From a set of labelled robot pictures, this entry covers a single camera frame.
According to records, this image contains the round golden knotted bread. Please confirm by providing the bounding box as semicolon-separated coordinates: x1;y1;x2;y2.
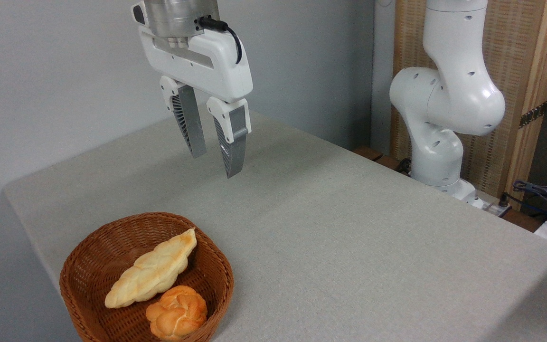
146;285;208;342

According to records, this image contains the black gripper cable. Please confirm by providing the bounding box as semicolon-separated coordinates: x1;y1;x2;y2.
198;17;244;65

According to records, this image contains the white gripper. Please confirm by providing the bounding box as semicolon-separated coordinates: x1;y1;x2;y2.
138;26;254;179

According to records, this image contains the metal hinge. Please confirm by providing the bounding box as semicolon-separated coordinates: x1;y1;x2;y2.
519;101;547;129

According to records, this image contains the long pale braided bread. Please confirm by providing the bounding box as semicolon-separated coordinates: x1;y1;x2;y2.
104;228;198;309

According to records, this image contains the brown wicker basket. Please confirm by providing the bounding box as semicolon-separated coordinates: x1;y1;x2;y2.
59;212;235;342

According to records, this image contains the blue grey cable bundle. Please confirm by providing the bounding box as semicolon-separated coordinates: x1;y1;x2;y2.
512;180;547;220

